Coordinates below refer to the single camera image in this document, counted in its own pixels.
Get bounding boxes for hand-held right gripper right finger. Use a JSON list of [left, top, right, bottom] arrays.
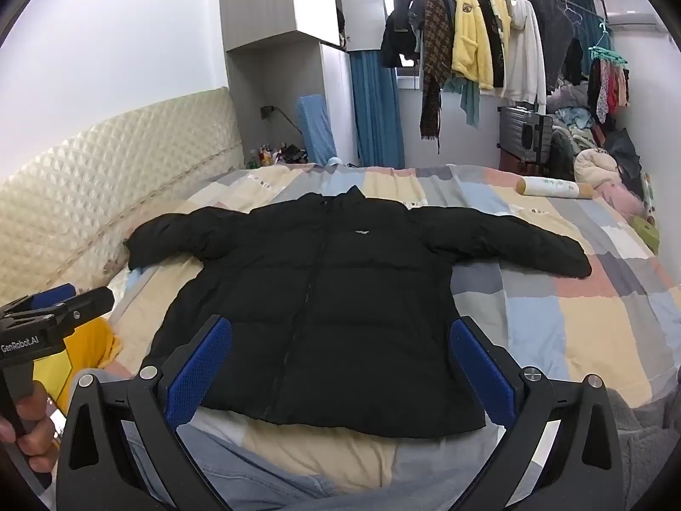
[[449, 315, 624, 511]]

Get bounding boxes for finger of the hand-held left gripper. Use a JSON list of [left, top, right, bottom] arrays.
[[29, 283, 77, 310], [61, 286, 115, 325]]

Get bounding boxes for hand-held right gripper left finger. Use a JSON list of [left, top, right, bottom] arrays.
[[56, 315, 233, 511]]

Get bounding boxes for black puffer jacket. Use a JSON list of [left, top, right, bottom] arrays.
[[123, 185, 593, 440]]

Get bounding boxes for pile of clothes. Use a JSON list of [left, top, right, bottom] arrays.
[[547, 84, 607, 182]]

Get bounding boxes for person's left hand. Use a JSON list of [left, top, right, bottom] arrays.
[[0, 380, 57, 472]]

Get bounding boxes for yellow cloth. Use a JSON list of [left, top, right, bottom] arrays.
[[40, 319, 124, 415]]

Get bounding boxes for patchwork checked quilt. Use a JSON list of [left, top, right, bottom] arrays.
[[103, 162, 681, 493]]

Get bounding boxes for person's blue jeans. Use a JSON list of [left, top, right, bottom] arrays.
[[80, 367, 341, 511]]

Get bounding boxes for cream quilted headboard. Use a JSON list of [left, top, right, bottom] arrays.
[[0, 86, 246, 310]]

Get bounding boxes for grey fleece blanket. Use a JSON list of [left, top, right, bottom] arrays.
[[607, 378, 681, 511]]

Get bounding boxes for cream rolled pillow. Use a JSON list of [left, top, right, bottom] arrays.
[[518, 175, 595, 199]]

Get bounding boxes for green plush toy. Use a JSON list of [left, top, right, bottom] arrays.
[[635, 173, 661, 252]]

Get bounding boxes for pink plush toy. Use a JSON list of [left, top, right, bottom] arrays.
[[598, 181, 646, 220]]

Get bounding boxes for cluster of small bottles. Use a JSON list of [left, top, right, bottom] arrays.
[[245, 141, 309, 169]]

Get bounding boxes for cream plush cushion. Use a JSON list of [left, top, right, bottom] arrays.
[[574, 147, 623, 189]]

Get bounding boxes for grey suitcase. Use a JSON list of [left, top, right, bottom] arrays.
[[498, 106, 555, 165]]

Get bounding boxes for teal hanging cloth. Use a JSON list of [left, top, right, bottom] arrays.
[[444, 77, 482, 129]]

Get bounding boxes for blue folded mat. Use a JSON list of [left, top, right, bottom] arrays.
[[295, 94, 339, 164]]

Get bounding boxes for blue curtain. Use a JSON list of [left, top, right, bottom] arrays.
[[348, 50, 406, 169]]

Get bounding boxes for white hoodie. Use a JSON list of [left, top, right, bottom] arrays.
[[503, 0, 548, 114]]

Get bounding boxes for yellow fleece jacket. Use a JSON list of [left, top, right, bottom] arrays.
[[449, 0, 512, 92]]

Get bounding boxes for teal clip hanger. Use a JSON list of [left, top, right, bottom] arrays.
[[588, 20, 629, 66]]

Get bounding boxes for dark grey hanging coat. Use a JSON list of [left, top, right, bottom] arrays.
[[524, 0, 576, 90]]

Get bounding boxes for black hanging jacket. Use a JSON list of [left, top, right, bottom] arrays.
[[380, 0, 427, 69]]

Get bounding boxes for white air conditioner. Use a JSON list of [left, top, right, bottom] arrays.
[[607, 11, 658, 29]]

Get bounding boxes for grey wall cabinet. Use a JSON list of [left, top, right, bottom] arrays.
[[218, 0, 386, 168]]

